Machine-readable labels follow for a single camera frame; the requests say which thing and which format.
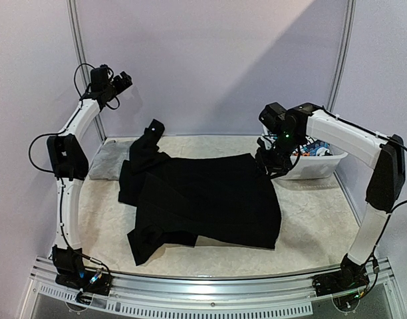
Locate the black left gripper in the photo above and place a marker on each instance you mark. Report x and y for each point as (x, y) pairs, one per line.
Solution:
(121, 84)

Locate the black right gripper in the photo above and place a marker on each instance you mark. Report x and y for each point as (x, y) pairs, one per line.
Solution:
(270, 161)

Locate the black garment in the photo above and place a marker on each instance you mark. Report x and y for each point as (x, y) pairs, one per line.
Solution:
(177, 200)

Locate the grey t-shirt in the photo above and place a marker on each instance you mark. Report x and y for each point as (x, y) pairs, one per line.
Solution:
(107, 163)

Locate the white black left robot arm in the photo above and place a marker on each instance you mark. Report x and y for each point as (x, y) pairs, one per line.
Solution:
(70, 165)

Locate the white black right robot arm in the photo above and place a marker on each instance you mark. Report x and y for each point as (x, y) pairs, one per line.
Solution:
(384, 155)

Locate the translucent white laundry basket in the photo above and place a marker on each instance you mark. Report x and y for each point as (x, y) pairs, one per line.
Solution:
(307, 167)

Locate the navy printed garment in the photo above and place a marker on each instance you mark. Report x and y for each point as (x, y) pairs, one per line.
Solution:
(314, 148)

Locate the aluminium front rail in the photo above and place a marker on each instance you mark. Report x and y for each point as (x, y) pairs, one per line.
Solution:
(283, 296)

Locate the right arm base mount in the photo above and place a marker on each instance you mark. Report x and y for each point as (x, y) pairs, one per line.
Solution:
(347, 278)

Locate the aluminium right corner post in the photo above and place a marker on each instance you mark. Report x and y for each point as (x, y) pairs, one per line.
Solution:
(342, 54)

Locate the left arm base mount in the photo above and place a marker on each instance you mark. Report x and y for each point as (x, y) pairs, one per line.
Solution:
(72, 273)

